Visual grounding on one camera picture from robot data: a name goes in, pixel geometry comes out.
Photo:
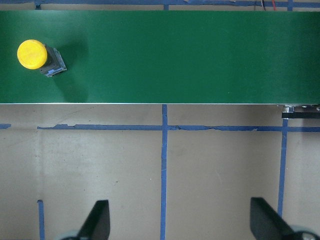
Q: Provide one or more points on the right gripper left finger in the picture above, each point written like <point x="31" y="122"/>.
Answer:
<point x="97" y="225"/>

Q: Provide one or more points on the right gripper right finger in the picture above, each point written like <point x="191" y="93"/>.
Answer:
<point x="265" y="223"/>

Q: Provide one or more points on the yellow push button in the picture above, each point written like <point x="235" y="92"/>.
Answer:
<point x="35" y="55"/>

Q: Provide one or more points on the green conveyor belt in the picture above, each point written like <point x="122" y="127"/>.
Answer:
<point x="165" y="57"/>

